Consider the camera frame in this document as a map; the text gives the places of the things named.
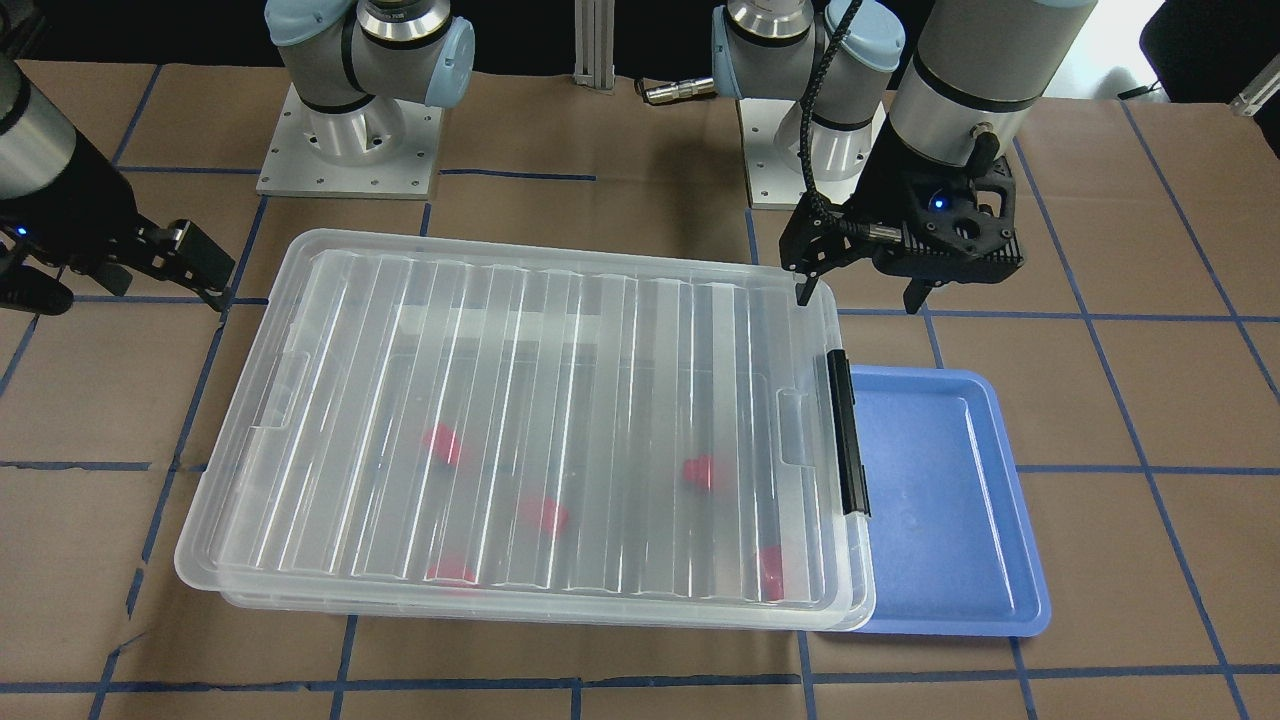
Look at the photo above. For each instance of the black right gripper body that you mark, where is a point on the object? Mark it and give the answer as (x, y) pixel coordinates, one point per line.
(88, 215)

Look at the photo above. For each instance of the blue plastic tray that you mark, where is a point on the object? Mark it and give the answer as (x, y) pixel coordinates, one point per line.
(952, 546)

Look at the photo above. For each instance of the red block box corner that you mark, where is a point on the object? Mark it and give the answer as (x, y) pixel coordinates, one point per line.
(770, 574)

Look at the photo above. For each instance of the aluminium frame post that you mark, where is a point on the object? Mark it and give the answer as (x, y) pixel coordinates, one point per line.
(593, 41)

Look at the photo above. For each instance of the red block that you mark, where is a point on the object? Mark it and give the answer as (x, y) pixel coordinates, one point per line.
(443, 445)
(699, 473)
(544, 514)
(451, 572)

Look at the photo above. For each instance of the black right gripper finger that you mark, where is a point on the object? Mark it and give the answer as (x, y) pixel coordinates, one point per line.
(28, 290)
(183, 253)

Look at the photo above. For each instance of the black box latch handle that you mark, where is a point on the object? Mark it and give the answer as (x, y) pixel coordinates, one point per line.
(852, 478)

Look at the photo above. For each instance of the robot arm with cable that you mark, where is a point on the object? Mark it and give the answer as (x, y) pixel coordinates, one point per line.
(975, 63)

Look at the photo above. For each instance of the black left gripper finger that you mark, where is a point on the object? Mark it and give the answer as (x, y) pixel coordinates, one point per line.
(812, 244)
(915, 295)

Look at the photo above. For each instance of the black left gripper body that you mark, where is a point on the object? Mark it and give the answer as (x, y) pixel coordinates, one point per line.
(884, 182)

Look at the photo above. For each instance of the clear plastic storage box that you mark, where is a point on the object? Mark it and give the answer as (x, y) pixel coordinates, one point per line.
(849, 613)

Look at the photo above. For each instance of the clear plastic box lid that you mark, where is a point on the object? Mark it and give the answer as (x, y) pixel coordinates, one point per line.
(588, 377)

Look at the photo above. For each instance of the silver cable connector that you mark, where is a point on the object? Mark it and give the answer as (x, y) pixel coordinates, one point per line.
(679, 91)

